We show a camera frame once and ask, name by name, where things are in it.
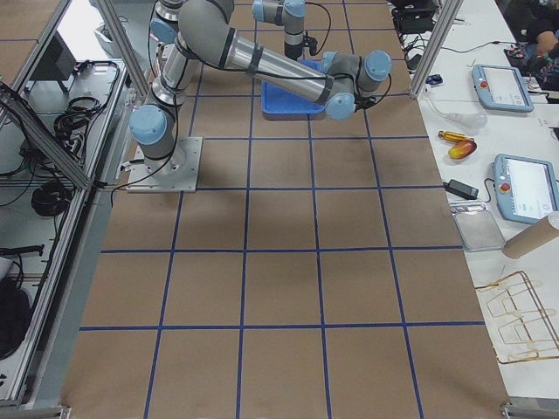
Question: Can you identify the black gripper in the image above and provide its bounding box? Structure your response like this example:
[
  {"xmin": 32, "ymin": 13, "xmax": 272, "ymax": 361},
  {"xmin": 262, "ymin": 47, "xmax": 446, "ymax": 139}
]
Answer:
[{"xmin": 302, "ymin": 31, "xmax": 318, "ymax": 57}]

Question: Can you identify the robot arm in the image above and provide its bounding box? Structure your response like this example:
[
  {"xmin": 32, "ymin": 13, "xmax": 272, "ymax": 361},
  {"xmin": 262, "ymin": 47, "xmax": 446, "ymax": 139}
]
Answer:
[
  {"xmin": 129, "ymin": 1, "xmax": 392, "ymax": 177},
  {"xmin": 252, "ymin": 0, "xmax": 318, "ymax": 60}
]

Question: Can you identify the blue plastic tray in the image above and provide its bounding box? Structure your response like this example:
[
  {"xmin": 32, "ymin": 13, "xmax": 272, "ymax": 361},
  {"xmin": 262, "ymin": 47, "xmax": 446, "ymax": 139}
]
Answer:
[{"xmin": 260, "ymin": 81, "xmax": 324, "ymax": 120}]

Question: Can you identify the brass cylinder tool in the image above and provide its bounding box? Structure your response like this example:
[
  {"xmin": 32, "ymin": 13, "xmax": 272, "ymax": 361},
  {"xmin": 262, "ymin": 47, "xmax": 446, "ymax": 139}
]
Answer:
[{"xmin": 438, "ymin": 131, "xmax": 473, "ymax": 143}]

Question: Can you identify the red yellow mango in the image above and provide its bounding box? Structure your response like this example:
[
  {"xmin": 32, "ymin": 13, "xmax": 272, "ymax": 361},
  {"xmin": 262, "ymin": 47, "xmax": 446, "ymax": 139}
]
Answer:
[{"xmin": 448, "ymin": 141, "xmax": 477, "ymax": 160}]

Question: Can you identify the teach pendant far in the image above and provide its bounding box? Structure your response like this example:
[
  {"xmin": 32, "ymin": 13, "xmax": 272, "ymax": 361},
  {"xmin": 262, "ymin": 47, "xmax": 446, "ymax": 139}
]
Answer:
[{"xmin": 471, "ymin": 65, "xmax": 534, "ymax": 113}]

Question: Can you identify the teach pendant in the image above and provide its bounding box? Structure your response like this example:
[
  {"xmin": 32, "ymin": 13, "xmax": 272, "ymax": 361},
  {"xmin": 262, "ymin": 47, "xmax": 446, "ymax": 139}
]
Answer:
[
  {"xmin": 493, "ymin": 154, "xmax": 558, "ymax": 223},
  {"xmin": 471, "ymin": 65, "xmax": 534, "ymax": 113}
]

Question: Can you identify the black power adapter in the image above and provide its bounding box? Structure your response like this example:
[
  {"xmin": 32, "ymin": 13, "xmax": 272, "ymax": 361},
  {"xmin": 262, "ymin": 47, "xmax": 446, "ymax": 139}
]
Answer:
[{"xmin": 443, "ymin": 179, "xmax": 479, "ymax": 200}]

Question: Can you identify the teach pendant near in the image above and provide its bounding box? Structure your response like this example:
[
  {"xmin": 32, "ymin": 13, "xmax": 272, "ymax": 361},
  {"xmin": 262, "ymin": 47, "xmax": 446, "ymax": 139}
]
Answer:
[{"xmin": 493, "ymin": 154, "xmax": 558, "ymax": 223}]

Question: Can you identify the cardboard tube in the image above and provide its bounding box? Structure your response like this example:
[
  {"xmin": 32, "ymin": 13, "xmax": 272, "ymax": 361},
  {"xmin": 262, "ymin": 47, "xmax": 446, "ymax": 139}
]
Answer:
[{"xmin": 502, "ymin": 211, "xmax": 558, "ymax": 259}]

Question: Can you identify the aluminium frame post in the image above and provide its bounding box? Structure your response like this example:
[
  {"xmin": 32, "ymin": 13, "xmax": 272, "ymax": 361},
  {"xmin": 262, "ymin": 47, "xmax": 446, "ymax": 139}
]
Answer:
[{"xmin": 410, "ymin": 0, "xmax": 463, "ymax": 99}]

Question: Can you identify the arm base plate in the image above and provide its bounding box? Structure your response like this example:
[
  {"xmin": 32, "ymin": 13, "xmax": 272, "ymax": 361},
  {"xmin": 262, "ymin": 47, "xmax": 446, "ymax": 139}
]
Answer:
[{"xmin": 126, "ymin": 136, "xmax": 203, "ymax": 193}]

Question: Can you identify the gold wire rack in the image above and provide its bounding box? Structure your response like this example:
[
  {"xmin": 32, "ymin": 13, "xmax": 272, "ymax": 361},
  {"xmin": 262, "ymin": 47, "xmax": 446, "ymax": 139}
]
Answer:
[{"xmin": 475, "ymin": 271, "xmax": 558, "ymax": 365}]

